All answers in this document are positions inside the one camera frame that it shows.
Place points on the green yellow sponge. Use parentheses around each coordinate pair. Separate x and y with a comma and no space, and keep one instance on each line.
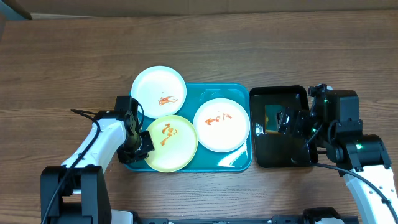
(272,117)

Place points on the dark chair corner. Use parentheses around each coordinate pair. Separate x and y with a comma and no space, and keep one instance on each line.
(11,10)

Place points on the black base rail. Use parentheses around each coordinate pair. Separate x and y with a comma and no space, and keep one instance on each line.
(278,219)

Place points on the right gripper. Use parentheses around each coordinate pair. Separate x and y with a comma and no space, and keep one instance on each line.
(301,117)

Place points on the black plastic tray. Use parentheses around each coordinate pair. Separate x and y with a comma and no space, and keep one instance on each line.
(275,150)

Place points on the yellow plate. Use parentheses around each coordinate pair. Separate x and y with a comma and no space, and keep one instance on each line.
(175,143)

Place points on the white plate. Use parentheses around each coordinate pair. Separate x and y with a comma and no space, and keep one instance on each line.
(160,90)
(222,125)

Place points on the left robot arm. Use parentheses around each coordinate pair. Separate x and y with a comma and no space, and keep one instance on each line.
(76,191)

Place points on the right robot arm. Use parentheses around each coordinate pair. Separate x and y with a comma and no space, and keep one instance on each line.
(333,133)

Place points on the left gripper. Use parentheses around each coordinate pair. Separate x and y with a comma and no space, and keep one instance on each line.
(148,145)

